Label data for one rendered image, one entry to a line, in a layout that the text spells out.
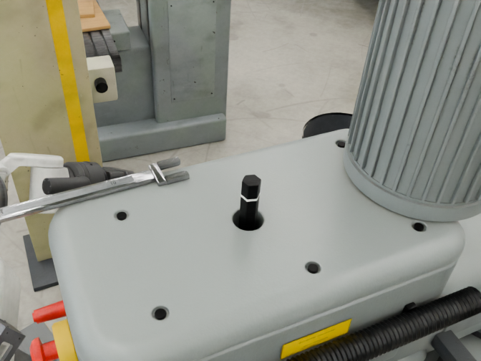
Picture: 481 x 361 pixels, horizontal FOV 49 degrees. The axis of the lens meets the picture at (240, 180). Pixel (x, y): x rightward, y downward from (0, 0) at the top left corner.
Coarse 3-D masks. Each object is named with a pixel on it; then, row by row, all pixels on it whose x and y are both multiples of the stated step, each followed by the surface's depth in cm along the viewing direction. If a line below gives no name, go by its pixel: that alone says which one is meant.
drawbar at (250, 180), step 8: (248, 176) 59; (256, 176) 59; (248, 184) 58; (256, 184) 58; (248, 192) 58; (256, 192) 59; (240, 200) 60; (240, 208) 61; (248, 208) 60; (256, 208) 61; (240, 216) 62; (248, 216) 61; (256, 216) 62; (240, 224) 62; (248, 224) 62
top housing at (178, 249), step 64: (128, 192) 65; (192, 192) 65; (320, 192) 67; (64, 256) 57; (128, 256) 57; (192, 256) 58; (256, 256) 58; (320, 256) 59; (384, 256) 59; (448, 256) 62; (128, 320) 51; (192, 320) 52; (256, 320) 53; (320, 320) 58
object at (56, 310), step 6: (48, 306) 73; (54, 306) 73; (60, 306) 73; (36, 312) 72; (42, 312) 72; (48, 312) 72; (54, 312) 73; (60, 312) 73; (36, 318) 72; (42, 318) 72; (48, 318) 73; (54, 318) 73
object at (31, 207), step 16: (160, 160) 68; (176, 160) 69; (128, 176) 66; (144, 176) 66; (160, 176) 66; (176, 176) 66; (64, 192) 63; (80, 192) 63; (96, 192) 63; (112, 192) 64; (0, 208) 61; (16, 208) 61; (32, 208) 61; (48, 208) 61
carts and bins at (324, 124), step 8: (336, 112) 306; (312, 120) 301; (320, 120) 306; (328, 120) 308; (336, 120) 309; (344, 120) 309; (312, 128) 305; (320, 128) 310; (328, 128) 312; (336, 128) 312; (344, 128) 312; (304, 136) 300
